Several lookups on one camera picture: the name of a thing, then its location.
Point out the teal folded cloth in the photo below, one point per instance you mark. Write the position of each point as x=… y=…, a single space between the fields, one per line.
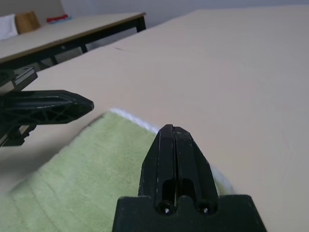
x=60 y=21

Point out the white bag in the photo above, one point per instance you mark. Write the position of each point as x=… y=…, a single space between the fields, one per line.
x=7 y=26

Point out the green towel with white hem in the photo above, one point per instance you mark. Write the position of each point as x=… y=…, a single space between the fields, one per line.
x=84 y=169

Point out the beige table with black frame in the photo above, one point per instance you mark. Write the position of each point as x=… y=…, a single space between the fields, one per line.
x=72 y=29

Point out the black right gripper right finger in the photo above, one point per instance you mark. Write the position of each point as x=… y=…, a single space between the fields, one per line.
x=193 y=164

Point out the brown cardboard box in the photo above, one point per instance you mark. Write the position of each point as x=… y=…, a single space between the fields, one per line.
x=26 y=21

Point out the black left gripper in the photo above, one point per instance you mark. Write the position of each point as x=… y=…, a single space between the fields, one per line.
x=21 y=77

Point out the red folded cloth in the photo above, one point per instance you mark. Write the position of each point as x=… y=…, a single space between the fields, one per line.
x=56 y=18

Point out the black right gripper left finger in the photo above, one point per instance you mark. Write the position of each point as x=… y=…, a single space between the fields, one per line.
x=157 y=164

